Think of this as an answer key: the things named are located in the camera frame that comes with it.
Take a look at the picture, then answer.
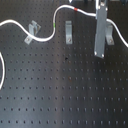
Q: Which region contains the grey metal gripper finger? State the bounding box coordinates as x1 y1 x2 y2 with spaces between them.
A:
94 0 107 58

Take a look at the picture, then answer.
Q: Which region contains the white cable with colour marks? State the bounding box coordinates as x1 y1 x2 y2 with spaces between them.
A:
0 3 128 92

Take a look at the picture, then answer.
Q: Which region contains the right grey cable clip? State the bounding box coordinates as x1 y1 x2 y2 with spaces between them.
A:
105 22 114 45

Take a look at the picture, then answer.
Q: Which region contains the grey cable clip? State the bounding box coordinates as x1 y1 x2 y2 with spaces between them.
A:
65 21 73 44
105 22 114 45
24 21 41 44

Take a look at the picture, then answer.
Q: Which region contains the middle grey cable clip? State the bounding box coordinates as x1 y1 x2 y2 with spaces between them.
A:
65 21 73 44

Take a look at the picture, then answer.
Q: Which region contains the left grey cable clip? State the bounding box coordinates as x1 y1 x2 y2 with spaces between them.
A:
24 21 41 44

